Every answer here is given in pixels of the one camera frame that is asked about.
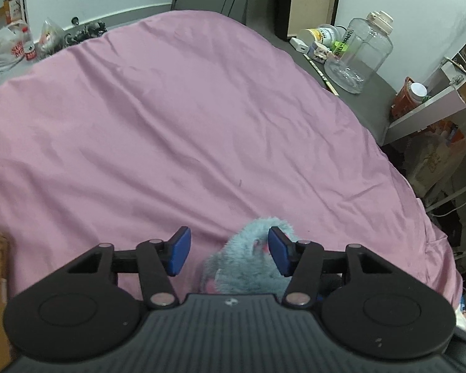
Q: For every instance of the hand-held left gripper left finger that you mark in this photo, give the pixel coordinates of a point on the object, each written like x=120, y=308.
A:
x=180, y=250

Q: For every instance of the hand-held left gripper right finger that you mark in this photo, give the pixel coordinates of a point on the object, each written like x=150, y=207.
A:
x=279, y=252

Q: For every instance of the grey fluffy plush toy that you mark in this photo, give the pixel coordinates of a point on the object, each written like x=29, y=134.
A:
x=237, y=266

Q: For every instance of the pink bed sheet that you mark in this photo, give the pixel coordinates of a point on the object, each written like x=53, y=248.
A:
x=178, y=124

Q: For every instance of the thin wooden stick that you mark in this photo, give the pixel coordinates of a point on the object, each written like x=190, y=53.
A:
x=321, y=74

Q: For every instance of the red bucket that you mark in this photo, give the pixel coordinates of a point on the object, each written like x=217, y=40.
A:
x=406, y=99

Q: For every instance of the white desk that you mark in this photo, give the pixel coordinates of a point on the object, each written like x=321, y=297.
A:
x=431, y=112

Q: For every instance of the white charger block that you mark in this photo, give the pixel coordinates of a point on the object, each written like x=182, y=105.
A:
x=299, y=45

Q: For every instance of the large clear water jug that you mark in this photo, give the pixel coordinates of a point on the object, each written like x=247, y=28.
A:
x=359, y=54

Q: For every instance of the white round jar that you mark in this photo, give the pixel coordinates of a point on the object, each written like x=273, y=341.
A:
x=326, y=33

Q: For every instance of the black framed board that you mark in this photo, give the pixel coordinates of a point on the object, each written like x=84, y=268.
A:
x=310, y=4

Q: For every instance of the clear bag with trash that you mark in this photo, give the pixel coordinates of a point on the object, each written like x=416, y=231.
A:
x=48, y=37

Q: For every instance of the red label water bottle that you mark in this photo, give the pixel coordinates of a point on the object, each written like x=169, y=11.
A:
x=28, y=44

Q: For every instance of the white plastic shopping bag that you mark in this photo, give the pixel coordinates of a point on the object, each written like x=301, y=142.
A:
x=2, y=48

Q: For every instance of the orange and white carton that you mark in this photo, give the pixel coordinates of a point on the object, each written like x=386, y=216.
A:
x=12, y=7

